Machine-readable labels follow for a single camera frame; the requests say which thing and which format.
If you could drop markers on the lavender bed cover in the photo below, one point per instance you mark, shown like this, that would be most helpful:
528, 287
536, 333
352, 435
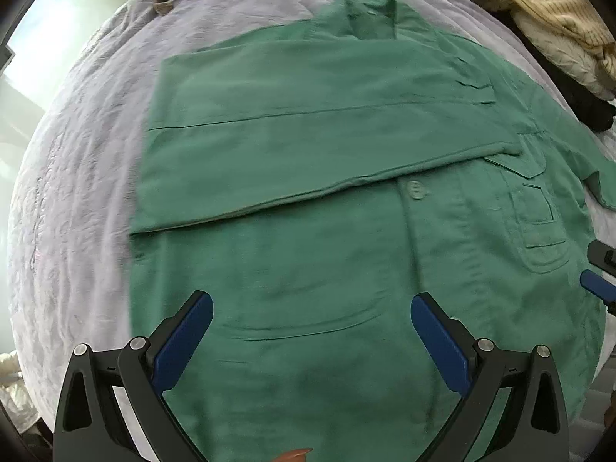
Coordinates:
82, 178

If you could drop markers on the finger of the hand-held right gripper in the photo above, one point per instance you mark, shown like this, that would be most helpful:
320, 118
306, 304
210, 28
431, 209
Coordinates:
604, 255
599, 288

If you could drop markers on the orange object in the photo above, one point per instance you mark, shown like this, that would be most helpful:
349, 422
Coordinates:
294, 455

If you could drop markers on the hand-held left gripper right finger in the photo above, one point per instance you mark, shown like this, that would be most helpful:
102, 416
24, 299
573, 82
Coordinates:
440, 341

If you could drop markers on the pile of cream black clothes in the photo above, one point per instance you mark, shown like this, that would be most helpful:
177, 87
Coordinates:
593, 110

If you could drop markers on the green button-up shirt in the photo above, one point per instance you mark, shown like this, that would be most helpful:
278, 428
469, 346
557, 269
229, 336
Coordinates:
308, 231

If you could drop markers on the beige striped cloth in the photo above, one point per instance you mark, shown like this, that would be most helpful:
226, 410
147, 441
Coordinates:
544, 0

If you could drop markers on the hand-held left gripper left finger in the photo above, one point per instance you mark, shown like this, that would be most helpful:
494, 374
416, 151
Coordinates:
185, 337

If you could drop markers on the white crumpled cloth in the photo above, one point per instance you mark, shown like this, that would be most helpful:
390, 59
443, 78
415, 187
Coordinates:
14, 392

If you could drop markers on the white quilted cloth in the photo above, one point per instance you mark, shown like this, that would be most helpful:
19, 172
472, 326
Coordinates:
568, 57

